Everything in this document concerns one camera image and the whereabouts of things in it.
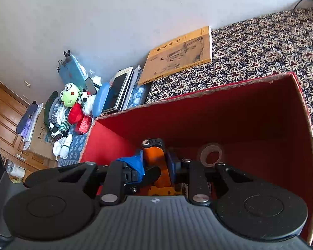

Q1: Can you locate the small red box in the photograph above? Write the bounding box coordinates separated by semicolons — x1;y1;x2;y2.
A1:
78;116;92;135

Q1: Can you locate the black white panda plush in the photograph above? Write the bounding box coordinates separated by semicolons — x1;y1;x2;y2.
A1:
80;89;97;116

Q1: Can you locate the blue glasses case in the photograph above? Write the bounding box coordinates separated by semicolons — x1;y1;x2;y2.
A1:
92;82;110;118

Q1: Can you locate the white plastic bag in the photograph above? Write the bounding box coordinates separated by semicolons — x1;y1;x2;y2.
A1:
5;160;26;183

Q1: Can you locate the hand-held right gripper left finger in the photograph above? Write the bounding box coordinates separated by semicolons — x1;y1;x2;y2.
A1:
25;150;146;207

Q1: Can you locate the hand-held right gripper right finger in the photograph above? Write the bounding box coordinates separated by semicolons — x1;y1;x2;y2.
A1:
166;151;256;207

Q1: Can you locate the black tablet stack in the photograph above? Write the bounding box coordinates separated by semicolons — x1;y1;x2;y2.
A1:
102;67;134;115

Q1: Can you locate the blue folder with clips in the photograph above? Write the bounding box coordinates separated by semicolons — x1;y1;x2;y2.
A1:
58;55;88;90

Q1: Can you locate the yellow book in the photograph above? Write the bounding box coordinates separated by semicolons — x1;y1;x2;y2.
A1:
138;26;212;86

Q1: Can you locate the black power strip cord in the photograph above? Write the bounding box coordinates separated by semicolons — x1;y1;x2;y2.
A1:
293;0;313;11

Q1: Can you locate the clear tape roll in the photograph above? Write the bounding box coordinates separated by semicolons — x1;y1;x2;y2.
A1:
199;143;224;166

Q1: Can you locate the green white striped plush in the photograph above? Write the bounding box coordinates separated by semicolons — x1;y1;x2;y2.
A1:
43;91;73;160

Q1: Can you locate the orange black hand tool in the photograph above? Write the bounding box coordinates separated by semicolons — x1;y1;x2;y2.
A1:
141;139;184;197

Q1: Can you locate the blue white patterned cloth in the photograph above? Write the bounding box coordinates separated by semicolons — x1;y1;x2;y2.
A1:
57;83;152;168

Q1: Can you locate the floral patterned tablecloth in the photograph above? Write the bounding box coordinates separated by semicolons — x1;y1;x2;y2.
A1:
145;6;313;250

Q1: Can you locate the wooden door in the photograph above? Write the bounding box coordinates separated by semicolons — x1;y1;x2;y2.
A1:
0;75;57;173

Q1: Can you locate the white framed smartphone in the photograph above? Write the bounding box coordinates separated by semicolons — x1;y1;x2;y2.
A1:
106;72;128;111

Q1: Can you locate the red fabric storage box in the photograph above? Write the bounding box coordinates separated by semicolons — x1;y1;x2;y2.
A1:
78;71;313;247

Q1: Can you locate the grey blue cloth bundle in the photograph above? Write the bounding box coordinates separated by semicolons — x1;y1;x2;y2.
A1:
16;101;39;135

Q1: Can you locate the green frog plush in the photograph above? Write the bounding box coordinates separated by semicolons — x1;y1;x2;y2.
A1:
61;83;81;108

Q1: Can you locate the red plush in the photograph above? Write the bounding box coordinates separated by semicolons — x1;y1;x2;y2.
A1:
68;103;83;124

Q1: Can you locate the small dark phone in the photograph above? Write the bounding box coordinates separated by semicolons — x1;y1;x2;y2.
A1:
85;77;97;96

